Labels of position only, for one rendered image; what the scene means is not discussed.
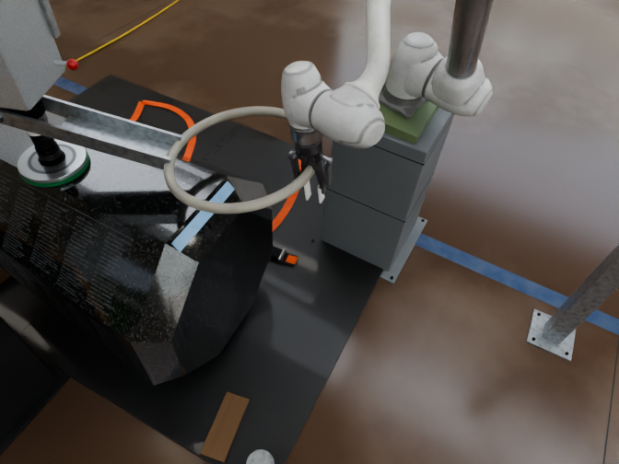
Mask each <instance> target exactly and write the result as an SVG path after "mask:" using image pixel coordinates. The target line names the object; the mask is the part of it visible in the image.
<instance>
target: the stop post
mask: <svg viewBox="0 0 619 464"><path fill-rule="evenodd" d="M618 287H619V244H618V246H617V247H616V248H615V249H614V250H613V251H612V252H611V253H610V254H609V255H608V256H607V258H606V259H605V260H604V261H603V262H602V263H601V264H600V265H599V266H598V267H597V268H596V269H595V271H594V272H593V273H592V274H591V275H590V276H589V277H588V278H587V279H586V280H585V281H584V283H583V284H582V285H581V286H580V287H579V288H578V289H577V290H576V291H575V292H574V293H573V295H572V296H571V297H570V298H569V299H568V300H567V301H566V302H565V303H564V304H563V305H562V306H561V308H559V309H558V310H557V311H556V312H555V313H554V315H553V316H550V315H548V314H545V313H543V312H542V311H539V310H537V309H534V310H533V313H532V318H531V325H530V329H529V333H528V338H527V343H530V344H532V345H534V346H536V347H539V348H541V349H543V350H545V351H547V352H549V353H551V354H555V355H557V356H559V357H561V358H564V359H566V360H567V361H569V362H570V361H571V359H572V353H573V346H574V340H575V334H576V327H577V326H579V325H580V324H581V323H582V322H583V321H584V320H585V319H586V318H587V317H588V316H589V315H590V314H591V313H592V312H593V311H594V310H595V309H596V308H597V307H599V306H600V305H601V304H602V303H603V302H604V301H605V300H606V299H607V298H608V297H609V296H610V295H611V294H612V293H613V292H614V291H615V290H616V289H617V288H618Z"/></svg>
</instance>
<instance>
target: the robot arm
mask: <svg viewBox="0 0 619 464"><path fill-rule="evenodd" d="M493 2H494V0H456V2H455V8H454V14H453V20H452V26H451V33H450V44H449V49H448V56H447V57H446V58H444V57H443V56H442V55H441V54H440V53H439V52H438V46H437V44H436V43H435V41H434V40H433V39H432V38H431V37H430V36H429V35H427V34H425V33H422V32H414V33H410V34H409V35H407V36H406V37H405V38H404V39H403V40H402V41H401V42H400V43H399V45H398V46H397V47H396V49H395V51H394V53H393V55H392V58H391V0H367V2H366V21H367V45H368V61H367V65H366V68H365V70H364V72H363V74H362V75H361V76H360V77H359V78H358V79H357V80H356V81H353V82H345V83H344V84H343V85H342V86H341V87H339V88H337V89H335V90H331V89H330V88H329V87H328V86H327V85H326V84H325V83H324V82H323V81H321V75H320V73H319V72H318V70H317V68H316V67H315V65H314V64H313V63H311V62H308V61H298V62H294V63H292V64H290V65H288V66H287V67H286V68H285V69H284V70H283V74H282V79H281V96H282V102H283V108H284V111H285V115H286V117H287V119H288V125H289V129H290V134H291V139H292V141H293V142H294V143H295V148H296V151H294V150H293V149H291V151H290V152H289V153H288V155H287V157H288V158H289V160H290V162H291V167H292V170H293V175H294V179H296V178H297V177H298V176H299V175H300V174H301V173H302V172H303V171H304V169H305V168H306V166H307V165H310V166H312V168H313V170H314V171H315V174H316V176H317V179H318V182H319V185H318V194H319V203H322V201H323V200H324V198H325V196H324V194H325V193H326V191H327V190H326V187H329V186H330V184H331V182H332V162H333V158H332V157H326V156H325V155H324V153H323V152H322V142H321V139H322V138H323V136H324V135H325V136H326V137H328V138H330V139H332V140H334V141H335V142H337V143H339V144H342V145H346V146H350V147H353V148H369V147H371V146H373V145H375V144H376V143H377V142H378V141H379V140H380V139H381V137H382V136H383V134H384V131H385V121H384V118H383V115H382V113H381V112H380V111H379V109H380V104H381V105H383V106H385V107H387V108H389V109H391V110H393V111H395V112H397V113H399V114H401V115H402V116H403V117H404V118H405V119H407V120H409V119H411V118H412V116H413V114H414V113H415V112H416V111H417V110H418V109H419V108H421V107H422V106H423V105H424V104H425V103H426V102H429V101H430V102H432V103H433V104H435V105H437V106H439V107H441V108H442V109H443V110H447V111H449V112H451V113H454V114H456V115H460V116H466V117H472V116H474V115H478V114H480V113H481V111H482V110H483V109H484V107H485V105H486V104H487V102H488V101H489V99H491V97H492V95H493V91H492V86H491V83H490V81H489V80H488V79H487V78H485V73H484V68H483V65H482V63H481V61H480V60H479V59H478V58H479V55H480V51H481V48H482V44H483V40H484V36H485V30H486V26H487V23H488V20H489V17H490V13H491V9H492V5H493ZM390 59H391V62H390ZM386 78H387V81H386ZM298 158H299V159H300V160H301V172H300V168H299V163H298ZM322 160H323V163H324V164H323V165H324V166H325V167H324V173H323V170H322V167H321V161H322ZM324 175H325V176H324Z"/></svg>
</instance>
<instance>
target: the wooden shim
mask: <svg viewBox="0 0 619 464"><path fill-rule="evenodd" d="M249 401H250V400H249V399H246V398H243V397H241V396H239V395H236V394H233V393H230V392H227V393H226V395H225V398H224V399H223V401H222V403H221V406H220V408H219V410H218V412H217V415H216V418H215V420H214V422H213V424H212V426H211V429H210V431H209V433H208V436H207V438H206V439H205V441H204V445H203V447H202V450H201V452H200V455H203V456H206V457H208V458H212V459H214V460H217V461H220V462H223V463H225V461H226V458H227V456H228V452H229V450H230V448H231V445H232V443H233V440H234V438H235V435H236V433H237V431H238V429H239V425H240V422H241V420H242V417H243V415H244V412H245V411H246V408H247V406H248V403H249Z"/></svg>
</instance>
